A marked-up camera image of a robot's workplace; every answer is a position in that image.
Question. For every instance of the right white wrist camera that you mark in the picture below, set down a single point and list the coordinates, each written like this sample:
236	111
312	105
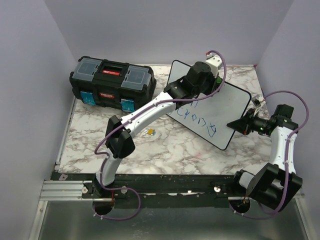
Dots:
258	102

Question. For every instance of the black plastic toolbox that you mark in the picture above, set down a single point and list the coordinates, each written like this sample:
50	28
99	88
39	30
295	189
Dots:
118	85

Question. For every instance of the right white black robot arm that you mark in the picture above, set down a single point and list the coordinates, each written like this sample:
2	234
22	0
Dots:
276	183

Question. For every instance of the green black whiteboard eraser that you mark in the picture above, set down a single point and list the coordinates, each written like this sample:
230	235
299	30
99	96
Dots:
218	80

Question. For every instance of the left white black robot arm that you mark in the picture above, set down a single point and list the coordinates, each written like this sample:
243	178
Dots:
118	141

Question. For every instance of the yellow hex key set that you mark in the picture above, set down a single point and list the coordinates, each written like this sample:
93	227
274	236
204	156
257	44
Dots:
149	131

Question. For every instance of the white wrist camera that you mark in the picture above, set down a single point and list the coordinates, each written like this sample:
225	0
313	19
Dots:
215	64
258	102

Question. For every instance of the aluminium extrusion frame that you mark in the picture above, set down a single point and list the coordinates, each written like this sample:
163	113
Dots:
72	205

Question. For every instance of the white dry-erase whiteboard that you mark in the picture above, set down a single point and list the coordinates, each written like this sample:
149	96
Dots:
225	112

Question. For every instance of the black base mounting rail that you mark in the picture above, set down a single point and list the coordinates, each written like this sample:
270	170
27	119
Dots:
183	190

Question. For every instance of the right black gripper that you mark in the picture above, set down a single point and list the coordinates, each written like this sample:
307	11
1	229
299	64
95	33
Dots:
244	125

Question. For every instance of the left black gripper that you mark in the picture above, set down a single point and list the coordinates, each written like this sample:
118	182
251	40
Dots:
212	81

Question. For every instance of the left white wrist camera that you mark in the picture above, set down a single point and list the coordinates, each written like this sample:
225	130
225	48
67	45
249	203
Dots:
215	64

